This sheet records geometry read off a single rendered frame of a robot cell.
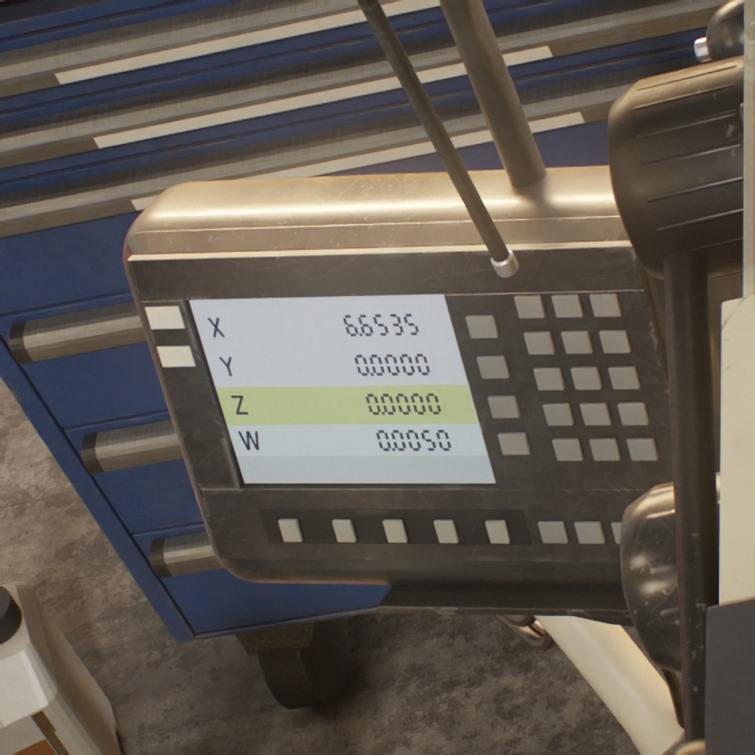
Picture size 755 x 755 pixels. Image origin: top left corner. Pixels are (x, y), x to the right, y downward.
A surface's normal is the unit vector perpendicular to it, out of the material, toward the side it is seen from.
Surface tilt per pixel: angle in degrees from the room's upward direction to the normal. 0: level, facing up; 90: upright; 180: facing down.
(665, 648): 87
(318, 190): 20
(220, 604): 90
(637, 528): 25
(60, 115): 0
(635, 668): 51
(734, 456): 0
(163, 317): 71
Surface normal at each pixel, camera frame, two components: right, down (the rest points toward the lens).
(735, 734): -0.36, -0.65
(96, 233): -0.11, 0.75
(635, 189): -0.67, 0.21
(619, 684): -0.19, 0.16
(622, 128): -0.75, -0.35
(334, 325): -0.40, 0.50
